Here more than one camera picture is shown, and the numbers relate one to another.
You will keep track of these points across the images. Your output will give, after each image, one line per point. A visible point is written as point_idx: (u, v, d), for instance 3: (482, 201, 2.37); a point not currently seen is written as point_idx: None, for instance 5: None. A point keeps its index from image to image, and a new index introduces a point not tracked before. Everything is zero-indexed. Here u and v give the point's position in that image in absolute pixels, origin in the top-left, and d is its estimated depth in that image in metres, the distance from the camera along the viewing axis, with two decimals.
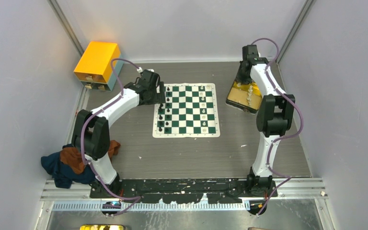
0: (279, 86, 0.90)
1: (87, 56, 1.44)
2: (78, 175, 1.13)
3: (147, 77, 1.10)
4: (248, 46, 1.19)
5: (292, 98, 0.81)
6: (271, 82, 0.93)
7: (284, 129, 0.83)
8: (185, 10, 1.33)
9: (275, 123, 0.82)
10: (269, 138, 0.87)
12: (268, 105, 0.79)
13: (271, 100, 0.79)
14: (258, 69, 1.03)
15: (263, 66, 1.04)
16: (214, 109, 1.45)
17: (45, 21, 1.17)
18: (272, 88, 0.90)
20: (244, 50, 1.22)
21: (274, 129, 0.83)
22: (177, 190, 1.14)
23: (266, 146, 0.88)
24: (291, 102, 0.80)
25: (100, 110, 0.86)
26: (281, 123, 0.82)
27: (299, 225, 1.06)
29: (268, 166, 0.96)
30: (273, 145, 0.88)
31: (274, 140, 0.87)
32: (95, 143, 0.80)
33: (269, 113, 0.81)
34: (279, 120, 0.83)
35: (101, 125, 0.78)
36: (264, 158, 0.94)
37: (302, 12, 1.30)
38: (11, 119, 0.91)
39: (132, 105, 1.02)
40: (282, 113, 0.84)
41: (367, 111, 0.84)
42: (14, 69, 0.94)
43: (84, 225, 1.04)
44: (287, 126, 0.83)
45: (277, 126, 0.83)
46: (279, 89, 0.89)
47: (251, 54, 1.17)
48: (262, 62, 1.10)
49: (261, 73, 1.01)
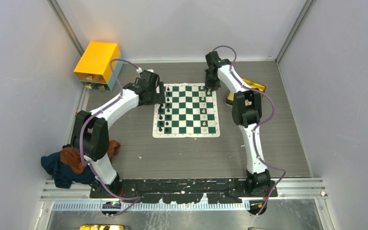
0: (244, 83, 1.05)
1: (87, 56, 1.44)
2: (78, 175, 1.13)
3: (146, 77, 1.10)
4: (211, 53, 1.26)
5: (258, 90, 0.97)
6: (237, 80, 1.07)
7: (258, 117, 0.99)
8: (185, 10, 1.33)
9: (249, 114, 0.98)
10: (248, 128, 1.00)
12: (240, 101, 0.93)
13: (242, 96, 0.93)
14: (224, 70, 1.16)
15: (228, 67, 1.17)
16: (214, 109, 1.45)
17: (45, 21, 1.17)
18: (239, 86, 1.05)
20: (207, 57, 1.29)
21: (249, 119, 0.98)
22: (177, 190, 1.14)
23: (249, 137, 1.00)
24: (258, 94, 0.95)
25: (99, 111, 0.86)
26: (254, 113, 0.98)
27: (299, 225, 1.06)
29: (260, 159, 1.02)
30: (254, 134, 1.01)
31: (254, 129, 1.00)
32: (94, 144, 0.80)
33: (242, 107, 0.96)
34: (251, 111, 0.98)
35: (100, 126, 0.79)
36: (253, 151, 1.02)
37: (302, 12, 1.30)
38: (11, 119, 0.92)
39: (131, 106, 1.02)
40: (251, 104, 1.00)
41: None
42: (14, 69, 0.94)
43: (84, 225, 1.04)
44: (259, 114, 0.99)
45: (251, 116, 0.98)
46: (245, 85, 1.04)
47: (214, 59, 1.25)
48: (225, 63, 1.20)
49: (227, 73, 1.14)
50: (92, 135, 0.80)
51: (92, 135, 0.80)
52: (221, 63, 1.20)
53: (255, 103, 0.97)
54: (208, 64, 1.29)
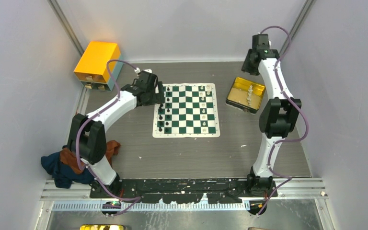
0: (286, 88, 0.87)
1: (87, 56, 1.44)
2: (78, 176, 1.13)
3: (144, 78, 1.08)
4: (259, 37, 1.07)
5: (298, 103, 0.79)
6: (279, 83, 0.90)
7: (287, 132, 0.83)
8: (185, 10, 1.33)
9: (278, 125, 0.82)
10: (270, 139, 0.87)
12: (272, 108, 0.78)
13: (276, 104, 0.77)
14: (267, 65, 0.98)
15: (273, 62, 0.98)
16: (214, 109, 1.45)
17: (45, 20, 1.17)
18: (279, 90, 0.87)
20: (254, 39, 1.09)
21: (276, 131, 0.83)
22: (177, 190, 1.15)
23: (268, 147, 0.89)
24: (296, 107, 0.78)
25: (97, 115, 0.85)
26: (283, 126, 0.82)
27: (299, 225, 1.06)
29: (269, 168, 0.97)
30: (274, 146, 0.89)
31: (276, 142, 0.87)
32: (90, 148, 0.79)
33: (273, 116, 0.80)
34: (282, 123, 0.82)
35: (97, 130, 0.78)
36: (265, 159, 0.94)
37: (302, 11, 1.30)
38: (11, 119, 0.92)
39: (130, 108, 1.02)
40: (286, 115, 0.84)
41: None
42: (14, 69, 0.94)
43: (84, 225, 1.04)
44: (290, 129, 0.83)
45: (280, 129, 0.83)
46: (286, 92, 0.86)
47: (261, 46, 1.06)
48: (272, 55, 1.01)
49: (270, 70, 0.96)
50: (89, 139, 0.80)
51: (89, 139, 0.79)
52: (267, 54, 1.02)
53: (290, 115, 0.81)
54: (252, 50, 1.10)
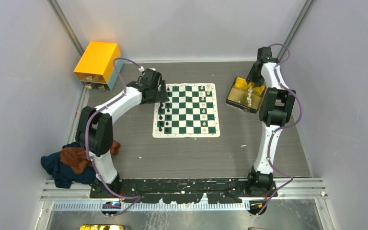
0: (283, 82, 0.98)
1: (89, 55, 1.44)
2: (78, 176, 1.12)
3: (149, 75, 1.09)
4: (263, 48, 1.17)
5: (293, 93, 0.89)
6: (277, 78, 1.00)
7: (284, 121, 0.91)
8: (185, 10, 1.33)
9: (275, 114, 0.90)
10: (270, 127, 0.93)
12: (270, 97, 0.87)
13: (272, 93, 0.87)
14: (268, 67, 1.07)
15: (273, 64, 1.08)
16: (214, 109, 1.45)
17: (45, 20, 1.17)
18: (277, 83, 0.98)
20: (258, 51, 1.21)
21: (273, 119, 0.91)
22: (177, 190, 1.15)
23: (267, 136, 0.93)
24: (292, 97, 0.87)
25: (104, 108, 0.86)
26: (281, 115, 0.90)
27: (299, 225, 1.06)
29: (269, 161, 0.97)
30: (273, 135, 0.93)
31: (275, 130, 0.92)
32: (98, 139, 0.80)
33: (271, 104, 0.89)
34: (279, 112, 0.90)
35: (106, 121, 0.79)
36: (265, 150, 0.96)
37: (302, 12, 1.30)
38: (11, 118, 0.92)
39: (135, 103, 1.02)
40: (282, 106, 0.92)
41: (367, 111, 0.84)
42: (14, 69, 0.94)
43: (84, 225, 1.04)
44: (286, 118, 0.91)
45: (277, 118, 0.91)
46: (283, 84, 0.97)
47: (264, 55, 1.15)
48: (273, 61, 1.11)
49: (270, 70, 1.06)
50: (97, 131, 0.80)
51: (97, 131, 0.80)
52: (269, 60, 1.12)
53: (285, 104, 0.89)
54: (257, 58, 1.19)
